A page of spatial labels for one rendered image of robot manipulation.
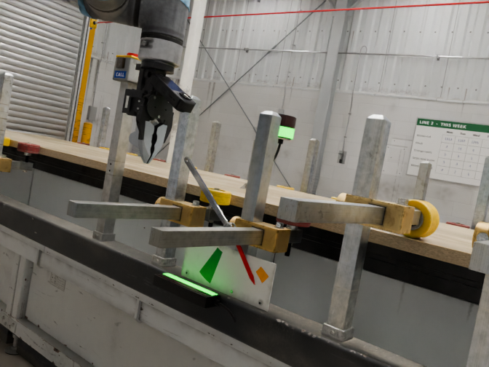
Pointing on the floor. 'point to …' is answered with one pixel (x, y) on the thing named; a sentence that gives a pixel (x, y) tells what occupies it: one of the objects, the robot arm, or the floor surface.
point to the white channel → (188, 62)
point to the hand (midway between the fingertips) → (149, 158)
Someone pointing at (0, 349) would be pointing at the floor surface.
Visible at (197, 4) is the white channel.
